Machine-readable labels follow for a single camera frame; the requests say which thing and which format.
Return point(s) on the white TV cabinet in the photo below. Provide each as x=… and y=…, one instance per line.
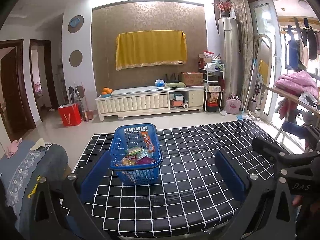
x=135, y=103

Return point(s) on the blue tissue box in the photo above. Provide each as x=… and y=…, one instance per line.
x=160, y=83

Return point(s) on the pile of oranges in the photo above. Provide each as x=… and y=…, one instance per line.
x=107, y=91

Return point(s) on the brown cardboard box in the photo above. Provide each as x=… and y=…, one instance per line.
x=192, y=79

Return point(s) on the person's right hand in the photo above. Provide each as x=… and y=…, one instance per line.
x=297, y=200

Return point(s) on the pink cloth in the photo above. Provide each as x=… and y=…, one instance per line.
x=13, y=148

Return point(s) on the dark wooden door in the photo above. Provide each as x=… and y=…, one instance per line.
x=12, y=92

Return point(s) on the colourful snack packet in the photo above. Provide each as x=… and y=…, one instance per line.
x=147, y=141

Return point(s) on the pink quilt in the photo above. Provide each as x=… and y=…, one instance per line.
x=295, y=82

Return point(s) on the patterned curtain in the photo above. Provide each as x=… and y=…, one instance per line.
x=243, y=30

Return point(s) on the red gift bag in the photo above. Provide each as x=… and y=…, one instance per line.
x=70, y=116

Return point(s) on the broom with red dustpan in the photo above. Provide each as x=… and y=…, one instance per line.
x=88, y=116

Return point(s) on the grey lace cloth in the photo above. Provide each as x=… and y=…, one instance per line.
x=17, y=175

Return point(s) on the orange box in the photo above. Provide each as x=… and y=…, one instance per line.
x=177, y=103

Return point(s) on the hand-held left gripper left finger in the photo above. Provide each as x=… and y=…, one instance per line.
x=96, y=177

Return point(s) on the cream cloth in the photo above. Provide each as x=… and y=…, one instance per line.
x=39, y=143

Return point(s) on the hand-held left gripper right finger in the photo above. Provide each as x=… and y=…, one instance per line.
x=230, y=177

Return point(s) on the pink bag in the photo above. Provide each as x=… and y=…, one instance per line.
x=232, y=106

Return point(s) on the yellow cloth cover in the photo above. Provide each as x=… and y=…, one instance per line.
x=150, y=47

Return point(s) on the wall plaque with blue plate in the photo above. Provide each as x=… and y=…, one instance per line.
x=76, y=23

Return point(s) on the arched standing mirror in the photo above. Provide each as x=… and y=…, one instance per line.
x=262, y=55

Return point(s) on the white shelf rack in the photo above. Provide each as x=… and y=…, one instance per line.
x=213, y=88

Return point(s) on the teal box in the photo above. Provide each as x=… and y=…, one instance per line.
x=178, y=97

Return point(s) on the purple snack packet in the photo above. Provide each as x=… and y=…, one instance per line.
x=146, y=160

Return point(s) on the grey queen cushion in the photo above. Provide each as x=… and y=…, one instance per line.
x=50, y=160

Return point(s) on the small printed cardboard box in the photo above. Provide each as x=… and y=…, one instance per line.
x=207, y=56

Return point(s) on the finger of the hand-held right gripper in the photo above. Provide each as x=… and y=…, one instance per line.
x=293, y=130
x=267, y=147

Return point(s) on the hanging clothes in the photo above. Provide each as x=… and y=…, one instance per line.
x=311, y=42

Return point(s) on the red flower vase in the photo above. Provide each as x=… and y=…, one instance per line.
x=225, y=6

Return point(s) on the white paper roll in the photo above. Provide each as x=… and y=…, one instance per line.
x=185, y=105

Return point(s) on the blue plastic basket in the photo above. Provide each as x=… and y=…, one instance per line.
x=140, y=177

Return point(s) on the blue mop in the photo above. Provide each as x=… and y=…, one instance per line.
x=240, y=117

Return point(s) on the black router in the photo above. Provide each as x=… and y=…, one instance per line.
x=172, y=80

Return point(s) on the orange snack packet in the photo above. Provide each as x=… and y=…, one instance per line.
x=127, y=162

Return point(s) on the standing air conditioner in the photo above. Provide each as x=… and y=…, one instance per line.
x=228, y=55

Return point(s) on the green folded cloth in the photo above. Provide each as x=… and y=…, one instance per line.
x=175, y=85

